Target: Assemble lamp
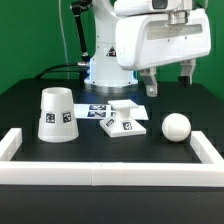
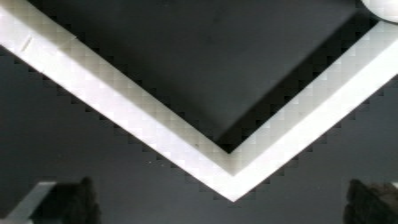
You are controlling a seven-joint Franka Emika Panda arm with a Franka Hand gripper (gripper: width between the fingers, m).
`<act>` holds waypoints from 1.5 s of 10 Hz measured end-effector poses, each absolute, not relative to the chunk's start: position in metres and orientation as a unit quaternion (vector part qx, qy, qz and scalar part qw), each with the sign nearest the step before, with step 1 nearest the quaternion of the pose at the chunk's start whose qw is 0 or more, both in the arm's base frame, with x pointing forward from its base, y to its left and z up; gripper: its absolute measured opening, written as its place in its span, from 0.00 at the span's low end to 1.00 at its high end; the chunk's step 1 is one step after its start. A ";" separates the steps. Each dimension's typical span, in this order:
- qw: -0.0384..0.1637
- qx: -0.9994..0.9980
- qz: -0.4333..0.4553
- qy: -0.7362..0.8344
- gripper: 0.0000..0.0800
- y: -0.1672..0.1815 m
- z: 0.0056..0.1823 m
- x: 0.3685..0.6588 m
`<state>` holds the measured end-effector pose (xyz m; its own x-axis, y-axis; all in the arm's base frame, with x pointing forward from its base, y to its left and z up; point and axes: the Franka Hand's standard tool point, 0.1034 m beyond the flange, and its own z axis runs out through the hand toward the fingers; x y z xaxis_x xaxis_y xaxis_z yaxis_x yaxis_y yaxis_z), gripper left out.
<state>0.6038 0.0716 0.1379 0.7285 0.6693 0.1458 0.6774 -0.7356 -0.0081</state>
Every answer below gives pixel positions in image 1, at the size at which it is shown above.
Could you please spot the white sheet with markers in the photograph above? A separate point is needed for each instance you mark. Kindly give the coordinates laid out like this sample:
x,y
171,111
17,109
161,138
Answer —
x,y
102,111

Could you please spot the white lamp base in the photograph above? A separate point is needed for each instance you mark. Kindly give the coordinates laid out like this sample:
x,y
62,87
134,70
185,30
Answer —
x,y
121,123

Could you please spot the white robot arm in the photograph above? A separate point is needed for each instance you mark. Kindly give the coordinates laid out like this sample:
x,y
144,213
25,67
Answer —
x,y
106,75

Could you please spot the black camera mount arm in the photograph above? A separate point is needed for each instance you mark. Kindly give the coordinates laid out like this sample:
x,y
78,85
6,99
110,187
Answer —
x,y
78,7

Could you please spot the white lamp bulb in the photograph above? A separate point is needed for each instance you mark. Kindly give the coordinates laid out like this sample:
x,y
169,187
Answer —
x,y
176,127

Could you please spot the white lamp shade cone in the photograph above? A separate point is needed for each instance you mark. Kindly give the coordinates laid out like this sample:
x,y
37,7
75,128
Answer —
x,y
57,121

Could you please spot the white U-shaped fence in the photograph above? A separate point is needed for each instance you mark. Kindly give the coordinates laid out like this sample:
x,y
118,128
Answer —
x,y
209,172

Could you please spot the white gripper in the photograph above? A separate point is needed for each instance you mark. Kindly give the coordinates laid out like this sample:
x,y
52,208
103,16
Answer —
x,y
150,40

